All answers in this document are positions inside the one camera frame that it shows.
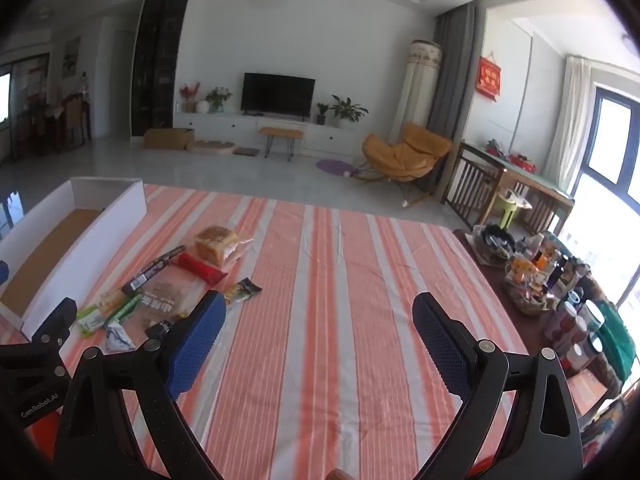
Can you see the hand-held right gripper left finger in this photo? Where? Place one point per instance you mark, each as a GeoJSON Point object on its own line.
{"type": "Point", "coordinates": [195, 345]}

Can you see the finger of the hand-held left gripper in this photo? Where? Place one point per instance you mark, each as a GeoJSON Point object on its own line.
{"type": "Point", "coordinates": [3, 272]}
{"type": "Point", "coordinates": [57, 320]}

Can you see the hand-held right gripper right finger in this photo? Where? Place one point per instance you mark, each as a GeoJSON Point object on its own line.
{"type": "Point", "coordinates": [440, 345]}

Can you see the white green snack packet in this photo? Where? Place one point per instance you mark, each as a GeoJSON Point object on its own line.
{"type": "Point", "coordinates": [90, 321]}

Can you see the clear bag of brown strips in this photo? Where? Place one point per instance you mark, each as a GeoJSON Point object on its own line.
{"type": "Point", "coordinates": [165, 295]}

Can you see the green sausage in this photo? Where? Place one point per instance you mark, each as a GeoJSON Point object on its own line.
{"type": "Point", "coordinates": [122, 310]}

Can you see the white cardboard box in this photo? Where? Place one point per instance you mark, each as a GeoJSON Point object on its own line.
{"type": "Point", "coordinates": [115, 215]}

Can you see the tray of assorted snacks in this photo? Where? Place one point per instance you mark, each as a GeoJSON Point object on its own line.
{"type": "Point", "coordinates": [527, 285]}

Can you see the small black packet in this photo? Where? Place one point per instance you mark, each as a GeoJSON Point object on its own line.
{"type": "Point", "coordinates": [157, 329]}

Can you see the pale yellow small snack packet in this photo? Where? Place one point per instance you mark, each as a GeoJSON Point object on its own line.
{"type": "Point", "coordinates": [111, 300]}

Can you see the white blue small packet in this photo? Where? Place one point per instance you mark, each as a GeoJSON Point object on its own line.
{"type": "Point", "coordinates": [117, 337]}

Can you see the pale yellow stick snack packet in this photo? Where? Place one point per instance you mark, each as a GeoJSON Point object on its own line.
{"type": "Point", "coordinates": [240, 291]}

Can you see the red snack packet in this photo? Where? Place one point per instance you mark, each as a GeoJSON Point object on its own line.
{"type": "Point", "coordinates": [202, 267]}

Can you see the dark brown chocolate bar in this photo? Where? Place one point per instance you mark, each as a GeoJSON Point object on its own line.
{"type": "Point", "coordinates": [145, 280]}

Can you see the dark wooden side table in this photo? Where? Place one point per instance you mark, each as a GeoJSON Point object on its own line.
{"type": "Point", "coordinates": [520, 325]}

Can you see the packaged bread loaf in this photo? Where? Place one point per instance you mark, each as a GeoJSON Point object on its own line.
{"type": "Point", "coordinates": [215, 245]}

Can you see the basket of small things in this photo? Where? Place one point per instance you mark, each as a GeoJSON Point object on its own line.
{"type": "Point", "coordinates": [492, 245]}

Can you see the cluster of bottles and jars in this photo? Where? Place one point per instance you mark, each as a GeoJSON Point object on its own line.
{"type": "Point", "coordinates": [575, 320]}

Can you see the green plastic stool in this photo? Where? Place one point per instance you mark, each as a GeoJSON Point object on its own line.
{"type": "Point", "coordinates": [510, 210]}

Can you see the wooden dining chair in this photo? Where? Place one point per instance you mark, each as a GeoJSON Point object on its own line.
{"type": "Point", "coordinates": [75, 120]}

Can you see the green cloth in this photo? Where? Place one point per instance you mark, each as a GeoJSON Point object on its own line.
{"type": "Point", "coordinates": [617, 340]}

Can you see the orange lounge chair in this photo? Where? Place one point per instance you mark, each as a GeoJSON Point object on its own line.
{"type": "Point", "coordinates": [400, 152]}

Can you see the round beige floor cushion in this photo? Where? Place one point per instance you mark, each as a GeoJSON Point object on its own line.
{"type": "Point", "coordinates": [210, 147]}

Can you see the small flat floor pad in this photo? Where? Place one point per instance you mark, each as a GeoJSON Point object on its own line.
{"type": "Point", "coordinates": [246, 151]}

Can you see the purple floor mat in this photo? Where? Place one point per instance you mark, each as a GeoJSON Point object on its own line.
{"type": "Point", "coordinates": [335, 166]}

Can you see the brown cardboard box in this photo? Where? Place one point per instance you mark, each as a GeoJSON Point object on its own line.
{"type": "Point", "coordinates": [167, 139]}

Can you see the wooden bench with metal legs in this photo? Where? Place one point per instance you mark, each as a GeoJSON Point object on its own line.
{"type": "Point", "coordinates": [280, 132]}

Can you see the white round vase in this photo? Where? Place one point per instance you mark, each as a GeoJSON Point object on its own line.
{"type": "Point", "coordinates": [202, 107]}

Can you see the green plant in vase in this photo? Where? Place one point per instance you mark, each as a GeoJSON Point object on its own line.
{"type": "Point", "coordinates": [218, 96]}

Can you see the large potted plant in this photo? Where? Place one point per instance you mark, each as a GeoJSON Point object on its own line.
{"type": "Point", "coordinates": [347, 110]}

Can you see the red flowers in vase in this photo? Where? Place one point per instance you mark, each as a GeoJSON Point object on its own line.
{"type": "Point", "coordinates": [189, 92]}

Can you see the covered standing air conditioner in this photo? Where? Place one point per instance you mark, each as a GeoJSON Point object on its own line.
{"type": "Point", "coordinates": [417, 90]}

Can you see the white curtain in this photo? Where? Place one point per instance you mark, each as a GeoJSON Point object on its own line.
{"type": "Point", "coordinates": [570, 120]}

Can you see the grey curtain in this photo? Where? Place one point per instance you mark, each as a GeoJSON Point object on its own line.
{"type": "Point", "coordinates": [452, 85]}

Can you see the small potted plant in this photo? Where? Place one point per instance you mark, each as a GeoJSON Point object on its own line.
{"type": "Point", "coordinates": [321, 112]}

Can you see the black television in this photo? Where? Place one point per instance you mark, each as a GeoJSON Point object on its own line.
{"type": "Point", "coordinates": [277, 95]}

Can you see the tall black cabinet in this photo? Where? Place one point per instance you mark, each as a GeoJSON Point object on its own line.
{"type": "Point", "coordinates": [160, 60]}

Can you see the framed wall picture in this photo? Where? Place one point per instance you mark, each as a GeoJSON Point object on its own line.
{"type": "Point", "coordinates": [71, 56]}

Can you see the red wall hanging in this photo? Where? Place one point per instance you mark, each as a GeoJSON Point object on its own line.
{"type": "Point", "coordinates": [489, 77]}

